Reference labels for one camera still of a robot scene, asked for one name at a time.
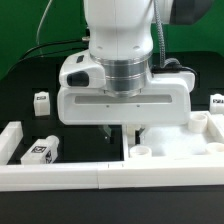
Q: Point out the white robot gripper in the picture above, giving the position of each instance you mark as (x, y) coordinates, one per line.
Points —
(165, 100)

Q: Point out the white square table top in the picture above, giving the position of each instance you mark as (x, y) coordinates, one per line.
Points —
(203, 135)

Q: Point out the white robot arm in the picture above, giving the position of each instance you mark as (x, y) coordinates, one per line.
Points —
(113, 82)

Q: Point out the white front fence bar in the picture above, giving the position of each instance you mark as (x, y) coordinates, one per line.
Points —
(153, 173)

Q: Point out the white fence bar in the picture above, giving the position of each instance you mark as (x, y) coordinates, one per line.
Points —
(153, 173)
(9, 140)

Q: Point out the white left fence bar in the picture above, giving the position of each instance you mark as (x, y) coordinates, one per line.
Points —
(9, 140)

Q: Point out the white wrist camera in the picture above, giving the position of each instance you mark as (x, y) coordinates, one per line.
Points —
(78, 70)

